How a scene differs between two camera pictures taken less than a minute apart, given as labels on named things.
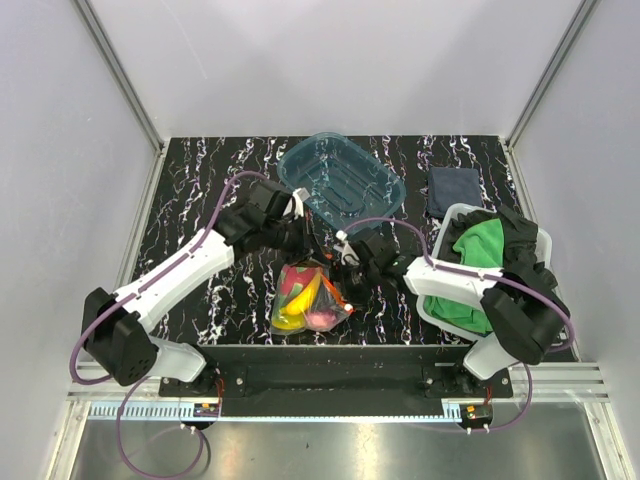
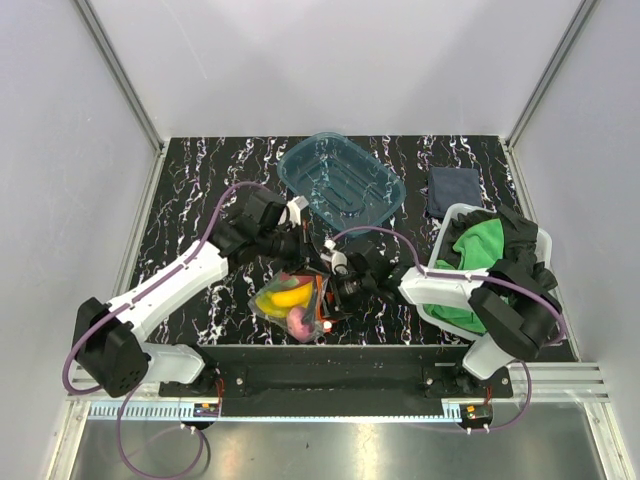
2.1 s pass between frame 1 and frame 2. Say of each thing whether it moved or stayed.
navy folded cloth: stayed
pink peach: moved
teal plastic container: stayed
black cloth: stayed
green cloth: stayed
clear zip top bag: moved
